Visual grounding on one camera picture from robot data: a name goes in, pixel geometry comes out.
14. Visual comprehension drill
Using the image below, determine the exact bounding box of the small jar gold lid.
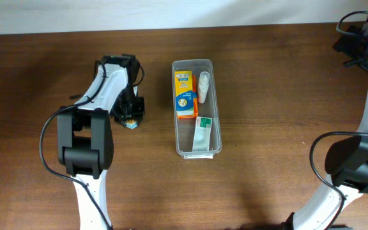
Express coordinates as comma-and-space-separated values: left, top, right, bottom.
124, 119, 139, 129

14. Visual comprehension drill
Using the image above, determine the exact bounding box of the yellow blue medicine box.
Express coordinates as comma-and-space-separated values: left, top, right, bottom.
174, 70, 198, 119

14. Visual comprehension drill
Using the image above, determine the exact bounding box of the orange red medicine box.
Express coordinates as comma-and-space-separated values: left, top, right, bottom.
176, 75, 199, 119

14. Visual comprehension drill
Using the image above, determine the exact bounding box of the white green medicine box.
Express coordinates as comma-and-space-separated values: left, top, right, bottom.
192, 116, 212, 151

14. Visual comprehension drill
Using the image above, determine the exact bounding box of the white lotion bottle clear cap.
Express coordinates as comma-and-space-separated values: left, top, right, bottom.
197, 72, 210, 104

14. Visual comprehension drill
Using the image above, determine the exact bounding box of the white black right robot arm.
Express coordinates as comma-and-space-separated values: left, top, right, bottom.
280, 11, 368, 230

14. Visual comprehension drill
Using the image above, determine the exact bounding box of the clear plastic container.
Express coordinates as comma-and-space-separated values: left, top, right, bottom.
172, 59, 222, 159

